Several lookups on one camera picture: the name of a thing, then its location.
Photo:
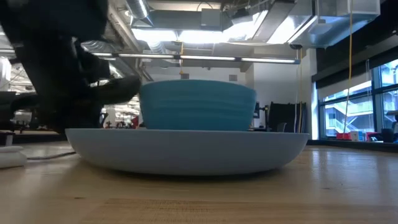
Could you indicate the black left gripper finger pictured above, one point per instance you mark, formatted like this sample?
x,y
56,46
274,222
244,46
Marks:
x,y
118,88

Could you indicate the white napkin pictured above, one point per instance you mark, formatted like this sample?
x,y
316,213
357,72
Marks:
x,y
11,157

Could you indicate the teal ribbed bowl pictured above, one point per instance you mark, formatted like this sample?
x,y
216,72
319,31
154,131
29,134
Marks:
x,y
197,105

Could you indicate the pale blue-grey plate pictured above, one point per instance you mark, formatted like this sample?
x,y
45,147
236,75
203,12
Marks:
x,y
186,152

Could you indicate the black monitor on arm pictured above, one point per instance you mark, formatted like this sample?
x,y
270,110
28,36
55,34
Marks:
x,y
261,110

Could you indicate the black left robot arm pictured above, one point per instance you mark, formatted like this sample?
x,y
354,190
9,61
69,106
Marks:
x,y
53,18

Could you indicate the long ceiling light bar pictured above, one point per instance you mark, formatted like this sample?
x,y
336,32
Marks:
x,y
205,58

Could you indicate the black upright panel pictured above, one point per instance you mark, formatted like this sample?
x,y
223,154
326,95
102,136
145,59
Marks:
x,y
286,116

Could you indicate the red box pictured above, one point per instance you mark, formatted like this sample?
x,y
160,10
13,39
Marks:
x,y
343,136

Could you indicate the large window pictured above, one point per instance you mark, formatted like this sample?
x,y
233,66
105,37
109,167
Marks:
x,y
354,109

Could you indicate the white box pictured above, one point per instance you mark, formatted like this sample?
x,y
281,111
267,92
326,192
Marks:
x,y
354,136

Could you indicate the black bin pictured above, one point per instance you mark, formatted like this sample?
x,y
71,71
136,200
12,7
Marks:
x,y
387,135

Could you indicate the silver round air duct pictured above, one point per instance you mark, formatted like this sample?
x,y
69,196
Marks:
x,y
136,9

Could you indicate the dome security camera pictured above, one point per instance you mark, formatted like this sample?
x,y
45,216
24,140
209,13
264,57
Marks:
x,y
296,46

